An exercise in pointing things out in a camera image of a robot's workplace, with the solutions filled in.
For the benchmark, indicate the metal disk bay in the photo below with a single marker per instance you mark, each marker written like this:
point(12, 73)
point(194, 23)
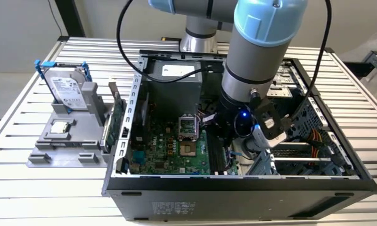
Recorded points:
point(296, 159)

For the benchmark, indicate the black table corner cap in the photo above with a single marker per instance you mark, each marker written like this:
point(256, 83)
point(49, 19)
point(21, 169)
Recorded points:
point(328, 50)

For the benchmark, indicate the black PC case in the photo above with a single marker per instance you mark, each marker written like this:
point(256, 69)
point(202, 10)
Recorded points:
point(206, 202)

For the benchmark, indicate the black RAM slot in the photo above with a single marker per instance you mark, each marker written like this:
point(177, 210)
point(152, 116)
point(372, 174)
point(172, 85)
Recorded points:
point(213, 160)

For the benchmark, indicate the grey metal drive cage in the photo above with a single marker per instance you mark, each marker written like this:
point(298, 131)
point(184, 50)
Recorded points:
point(280, 93)

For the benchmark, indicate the hard disk in blue carrier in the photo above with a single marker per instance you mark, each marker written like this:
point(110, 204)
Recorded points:
point(64, 91)

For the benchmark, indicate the grey power supply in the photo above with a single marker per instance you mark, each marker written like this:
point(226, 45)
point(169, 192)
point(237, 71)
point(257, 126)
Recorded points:
point(172, 99)

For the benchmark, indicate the round black fan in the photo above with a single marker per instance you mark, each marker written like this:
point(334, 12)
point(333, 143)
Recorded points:
point(208, 107)

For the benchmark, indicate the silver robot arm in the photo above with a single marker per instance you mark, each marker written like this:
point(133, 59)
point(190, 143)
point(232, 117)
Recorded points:
point(257, 58)

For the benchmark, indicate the blue port connector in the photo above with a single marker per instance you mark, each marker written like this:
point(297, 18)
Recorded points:
point(138, 157)

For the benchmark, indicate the green graphics card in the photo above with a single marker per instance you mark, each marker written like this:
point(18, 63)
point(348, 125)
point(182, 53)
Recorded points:
point(114, 127)

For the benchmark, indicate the silver CPU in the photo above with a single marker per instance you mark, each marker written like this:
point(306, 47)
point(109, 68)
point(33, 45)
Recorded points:
point(58, 128)

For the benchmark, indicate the CPU socket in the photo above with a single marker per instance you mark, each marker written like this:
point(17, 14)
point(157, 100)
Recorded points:
point(188, 148)

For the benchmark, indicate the black frame post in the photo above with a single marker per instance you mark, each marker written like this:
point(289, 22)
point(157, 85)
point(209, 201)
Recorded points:
point(70, 18)

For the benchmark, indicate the yellow black plug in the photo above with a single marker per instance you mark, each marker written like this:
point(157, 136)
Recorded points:
point(164, 38)

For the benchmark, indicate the grey parts rack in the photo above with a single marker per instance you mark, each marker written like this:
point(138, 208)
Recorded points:
point(84, 131)

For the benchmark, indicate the green motherboard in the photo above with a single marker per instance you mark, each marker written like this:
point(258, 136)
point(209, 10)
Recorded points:
point(176, 164)

